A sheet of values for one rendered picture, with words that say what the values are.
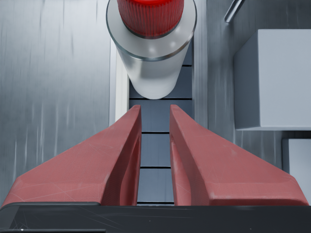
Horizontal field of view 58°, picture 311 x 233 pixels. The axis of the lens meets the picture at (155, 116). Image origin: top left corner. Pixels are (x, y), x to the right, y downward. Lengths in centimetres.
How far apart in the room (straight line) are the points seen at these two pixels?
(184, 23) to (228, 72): 23
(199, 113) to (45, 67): 24
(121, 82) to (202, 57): 9
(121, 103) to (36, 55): 17
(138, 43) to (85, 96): 23
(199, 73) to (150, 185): 14
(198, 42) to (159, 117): 11
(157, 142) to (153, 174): 4
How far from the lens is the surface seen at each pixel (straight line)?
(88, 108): 38
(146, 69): 18
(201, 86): 24
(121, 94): 28
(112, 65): 33
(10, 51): 43
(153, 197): 32
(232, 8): 37
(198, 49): 25
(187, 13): 16
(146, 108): 32
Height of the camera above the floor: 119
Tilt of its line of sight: 85 degrees down
